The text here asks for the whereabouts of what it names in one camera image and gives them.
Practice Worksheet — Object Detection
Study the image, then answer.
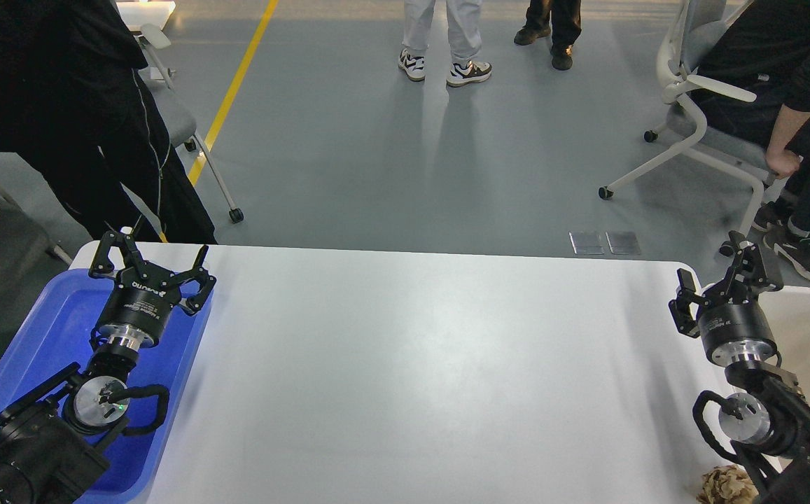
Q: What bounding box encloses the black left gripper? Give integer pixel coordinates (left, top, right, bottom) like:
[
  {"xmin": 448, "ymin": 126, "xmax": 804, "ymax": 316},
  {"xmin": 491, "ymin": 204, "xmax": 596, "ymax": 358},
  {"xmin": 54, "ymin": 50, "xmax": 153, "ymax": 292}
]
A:
[{"xmin": 88, "ymin": 231, "xmax": 216, "ymax": 348}]

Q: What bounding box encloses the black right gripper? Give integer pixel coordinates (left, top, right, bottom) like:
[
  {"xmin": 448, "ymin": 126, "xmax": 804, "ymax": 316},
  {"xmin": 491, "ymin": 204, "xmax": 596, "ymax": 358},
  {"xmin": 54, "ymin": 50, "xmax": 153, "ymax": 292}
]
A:
[{"xmin": 669, "ymin": 232, "xmax": 783, "ymax": 366}]

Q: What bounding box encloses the brown paper ball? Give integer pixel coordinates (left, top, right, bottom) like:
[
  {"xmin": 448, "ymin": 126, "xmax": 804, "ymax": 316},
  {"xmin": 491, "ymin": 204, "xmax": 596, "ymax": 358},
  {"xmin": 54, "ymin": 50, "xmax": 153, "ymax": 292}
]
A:
[{"xmin": 696, "ymin": 465, "xmax": 759, "ymax": 503}]

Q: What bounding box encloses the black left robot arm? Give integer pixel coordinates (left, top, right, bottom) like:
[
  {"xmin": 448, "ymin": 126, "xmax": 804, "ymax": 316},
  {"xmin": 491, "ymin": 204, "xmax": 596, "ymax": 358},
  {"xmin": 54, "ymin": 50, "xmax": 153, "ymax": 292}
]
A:
[{"xmin": 0, "ymin": 232, "xmax": 216, "ymax": 503}]

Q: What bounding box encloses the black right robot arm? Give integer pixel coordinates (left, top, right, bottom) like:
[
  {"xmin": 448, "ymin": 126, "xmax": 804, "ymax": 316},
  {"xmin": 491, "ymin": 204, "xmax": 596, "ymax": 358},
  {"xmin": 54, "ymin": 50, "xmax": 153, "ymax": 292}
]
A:
[{"xmin": 669, "ymin": 230, "xmax": 810, "ymax": 503}]

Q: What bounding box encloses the right metal floor plate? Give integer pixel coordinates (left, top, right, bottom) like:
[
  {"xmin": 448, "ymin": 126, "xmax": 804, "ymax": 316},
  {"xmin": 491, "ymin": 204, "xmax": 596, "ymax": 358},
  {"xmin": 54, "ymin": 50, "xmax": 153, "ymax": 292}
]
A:
[{"xmin": 606, "ymin": 232, "xmax": 641, "ymax": 256}]

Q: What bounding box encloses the metal floor plate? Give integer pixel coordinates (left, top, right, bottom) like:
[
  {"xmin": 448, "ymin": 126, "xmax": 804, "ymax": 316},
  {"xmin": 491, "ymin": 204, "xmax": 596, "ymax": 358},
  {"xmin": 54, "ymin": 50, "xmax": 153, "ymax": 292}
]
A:
[
  {"xmin": 606, "ymin": 232, "xmax": 641, "ymax": 256},
  {"xmin": 570, "ymin": 232, "xmax": 604, "ymax": 256}
]

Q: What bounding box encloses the blue plastic tray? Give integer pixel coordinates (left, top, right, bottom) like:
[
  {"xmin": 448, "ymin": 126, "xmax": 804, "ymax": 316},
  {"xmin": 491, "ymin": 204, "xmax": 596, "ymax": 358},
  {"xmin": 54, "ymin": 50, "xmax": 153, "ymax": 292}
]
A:
[{"xmin": 0, "ymin": 269, "xmax": 211, "ymax": 503}]

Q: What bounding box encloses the left metal floor plate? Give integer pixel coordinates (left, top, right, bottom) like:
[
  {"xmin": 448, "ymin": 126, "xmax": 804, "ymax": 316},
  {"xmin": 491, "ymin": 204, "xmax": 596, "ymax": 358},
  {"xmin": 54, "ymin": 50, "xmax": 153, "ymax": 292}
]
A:
[{"xmin": 570, "ymin": 232, "xmax": 604, "ymax": 256}]

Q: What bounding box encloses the person in black tracksuit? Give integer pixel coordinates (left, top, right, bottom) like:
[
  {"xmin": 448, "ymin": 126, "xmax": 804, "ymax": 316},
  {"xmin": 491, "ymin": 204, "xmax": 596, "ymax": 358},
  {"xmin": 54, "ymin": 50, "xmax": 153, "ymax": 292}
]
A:
[{"xmin": 0, "ymin": 1, "xmax": 216, "ymax": 244}]

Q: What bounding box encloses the seated person in black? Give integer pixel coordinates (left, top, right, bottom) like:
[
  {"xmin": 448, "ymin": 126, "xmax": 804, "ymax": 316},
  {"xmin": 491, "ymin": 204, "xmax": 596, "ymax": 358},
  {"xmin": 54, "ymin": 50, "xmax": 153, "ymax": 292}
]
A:
[{"xmin": 692, "ymin": 1, "xmax": 810, "ymax": 281}]

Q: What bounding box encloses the grey chair right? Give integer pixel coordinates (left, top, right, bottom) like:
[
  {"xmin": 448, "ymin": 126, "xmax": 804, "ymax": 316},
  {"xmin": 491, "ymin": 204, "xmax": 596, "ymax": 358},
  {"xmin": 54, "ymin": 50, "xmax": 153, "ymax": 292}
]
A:
[{"xmin": 598, "ymin": 0, "xmax": 788, "ymax": 257}]

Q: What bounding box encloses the white table in background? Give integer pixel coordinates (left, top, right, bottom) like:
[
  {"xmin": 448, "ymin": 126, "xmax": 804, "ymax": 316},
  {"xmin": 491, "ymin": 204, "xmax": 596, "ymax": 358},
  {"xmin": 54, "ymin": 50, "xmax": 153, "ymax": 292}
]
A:
[{"xmin": 116, "ymin": 1, "xmax": 176, "ymax": 32}]

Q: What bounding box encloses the person in dark trousers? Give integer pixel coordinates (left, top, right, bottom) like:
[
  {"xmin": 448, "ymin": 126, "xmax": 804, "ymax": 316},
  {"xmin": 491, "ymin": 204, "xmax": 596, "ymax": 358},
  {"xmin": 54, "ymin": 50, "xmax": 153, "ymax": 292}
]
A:
[{"xmin": 514, "ymin": 1, "xmax": 582, "ymax": 71}]

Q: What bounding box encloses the person in white trousers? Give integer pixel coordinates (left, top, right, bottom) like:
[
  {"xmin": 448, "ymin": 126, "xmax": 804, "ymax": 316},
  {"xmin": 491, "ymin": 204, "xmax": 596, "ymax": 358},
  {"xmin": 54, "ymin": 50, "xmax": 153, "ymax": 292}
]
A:
[{"xmin": 398, "ymin": 0, "xmax": 494, "ymax": 88}]

